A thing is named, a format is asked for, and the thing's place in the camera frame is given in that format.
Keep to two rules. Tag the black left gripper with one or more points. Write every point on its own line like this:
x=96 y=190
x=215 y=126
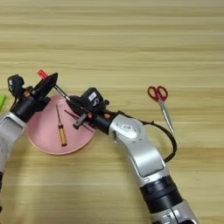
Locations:
x=26 y=106

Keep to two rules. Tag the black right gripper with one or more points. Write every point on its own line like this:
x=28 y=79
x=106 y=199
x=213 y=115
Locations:
x=100 y=116

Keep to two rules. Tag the black tweezers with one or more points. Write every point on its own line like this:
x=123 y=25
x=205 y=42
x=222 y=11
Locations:
x=70 y=114

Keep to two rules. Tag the green rectangular block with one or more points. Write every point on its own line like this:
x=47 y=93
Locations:
x=1 y=102

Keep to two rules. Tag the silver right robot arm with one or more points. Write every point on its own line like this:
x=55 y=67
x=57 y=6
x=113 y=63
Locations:
x=145 y=151

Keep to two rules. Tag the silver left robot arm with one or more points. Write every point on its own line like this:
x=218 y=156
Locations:
x=8 y=128

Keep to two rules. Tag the right gripper labelled black box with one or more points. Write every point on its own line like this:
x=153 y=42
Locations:
x=91 y=97

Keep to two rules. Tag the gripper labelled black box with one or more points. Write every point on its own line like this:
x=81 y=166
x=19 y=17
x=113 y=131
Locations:
x=16 y=84
x=91 y=97

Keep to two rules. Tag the left gripper labelled black box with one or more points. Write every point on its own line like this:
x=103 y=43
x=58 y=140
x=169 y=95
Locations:
x=16 y=84

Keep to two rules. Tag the pink round plate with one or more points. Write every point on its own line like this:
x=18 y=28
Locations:
x=46 y=134

